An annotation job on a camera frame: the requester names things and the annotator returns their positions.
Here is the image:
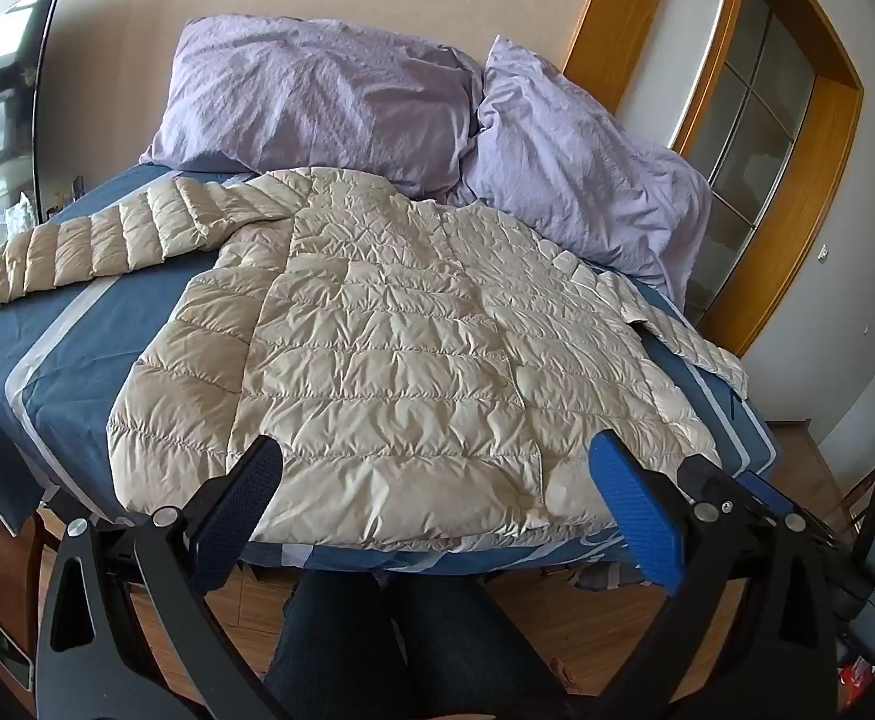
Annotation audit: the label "bed with blue striped sheet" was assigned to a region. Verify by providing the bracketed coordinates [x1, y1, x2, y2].
[0, 161, 784, 593]

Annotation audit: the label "large lilac pillow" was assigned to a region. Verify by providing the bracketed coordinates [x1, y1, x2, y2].
[139, 13, 485, 200]

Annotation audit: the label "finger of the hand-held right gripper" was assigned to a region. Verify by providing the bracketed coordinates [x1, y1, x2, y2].
[739, 471, 853, 553]

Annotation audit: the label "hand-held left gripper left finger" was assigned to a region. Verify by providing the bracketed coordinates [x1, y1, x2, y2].
[36, 433, 283, 720]

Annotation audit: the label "small lilac pillow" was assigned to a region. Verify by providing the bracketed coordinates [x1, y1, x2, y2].
[448, 35, 712, 308]

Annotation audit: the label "person's legs in dark pants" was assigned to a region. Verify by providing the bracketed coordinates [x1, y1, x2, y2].
[263, 568, 583, 720]

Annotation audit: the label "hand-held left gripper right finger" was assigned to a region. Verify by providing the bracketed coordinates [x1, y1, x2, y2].
[588, 429, 836, 720]

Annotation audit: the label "beige quilted puffer jacket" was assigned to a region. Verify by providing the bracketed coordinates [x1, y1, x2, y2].
[0, 166, 752, 550]

